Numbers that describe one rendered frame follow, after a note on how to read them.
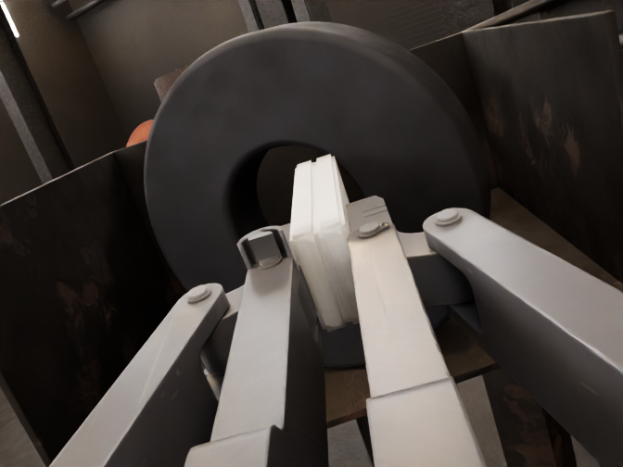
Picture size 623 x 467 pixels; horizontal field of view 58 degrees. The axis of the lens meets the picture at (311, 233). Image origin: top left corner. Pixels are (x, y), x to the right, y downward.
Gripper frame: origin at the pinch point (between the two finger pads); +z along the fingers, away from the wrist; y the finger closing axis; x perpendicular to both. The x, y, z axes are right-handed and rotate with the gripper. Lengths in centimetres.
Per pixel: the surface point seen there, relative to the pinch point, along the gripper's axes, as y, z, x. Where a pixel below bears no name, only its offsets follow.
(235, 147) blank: -3.1, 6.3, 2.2
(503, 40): 10.5, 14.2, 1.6
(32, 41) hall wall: -471, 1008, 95
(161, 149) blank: -6.5, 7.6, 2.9
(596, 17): 10.5, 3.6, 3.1
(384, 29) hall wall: 81, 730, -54
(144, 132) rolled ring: -30, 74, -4
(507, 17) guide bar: 19.0, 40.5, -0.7
